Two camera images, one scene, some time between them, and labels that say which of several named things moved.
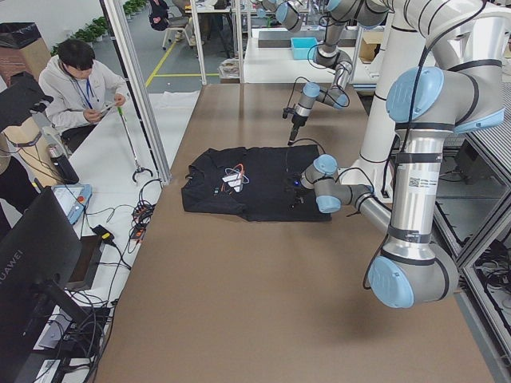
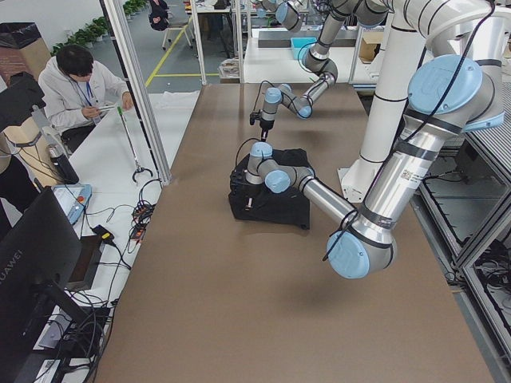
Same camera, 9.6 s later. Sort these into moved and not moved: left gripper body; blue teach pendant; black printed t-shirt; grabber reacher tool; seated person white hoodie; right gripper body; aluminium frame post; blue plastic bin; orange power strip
Moved: left gripper body; black printed t-shirt; right gripper body
Not moved: grabber reacher tool; aluminium frame post; blue plastic bin; orange power strip; seated person white hoodie; blue teach pendant
